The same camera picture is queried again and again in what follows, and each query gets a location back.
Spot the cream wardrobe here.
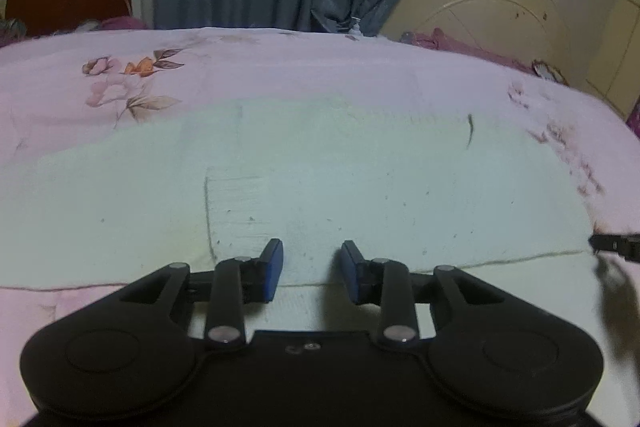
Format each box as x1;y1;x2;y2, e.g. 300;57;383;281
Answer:
584;0;640;120

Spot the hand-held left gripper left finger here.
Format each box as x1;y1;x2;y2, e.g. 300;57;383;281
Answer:
119;238;285;354

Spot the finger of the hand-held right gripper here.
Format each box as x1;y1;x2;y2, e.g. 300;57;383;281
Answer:
588;232;640;264

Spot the cream arched headboard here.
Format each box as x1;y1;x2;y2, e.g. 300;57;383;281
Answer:
382;0;576;84

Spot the pink pillow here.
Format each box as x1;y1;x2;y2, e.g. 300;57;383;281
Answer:
99;16;149;30

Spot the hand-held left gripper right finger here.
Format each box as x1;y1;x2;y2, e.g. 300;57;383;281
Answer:
340;240;507;353

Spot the white cloth garment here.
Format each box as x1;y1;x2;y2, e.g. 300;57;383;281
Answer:
0;99;596;290

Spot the pink crumpled cloth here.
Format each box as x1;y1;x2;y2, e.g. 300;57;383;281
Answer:
399;27;538;75

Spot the pink floral bedsheet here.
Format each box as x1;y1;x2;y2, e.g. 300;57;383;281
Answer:
0;26;640;427

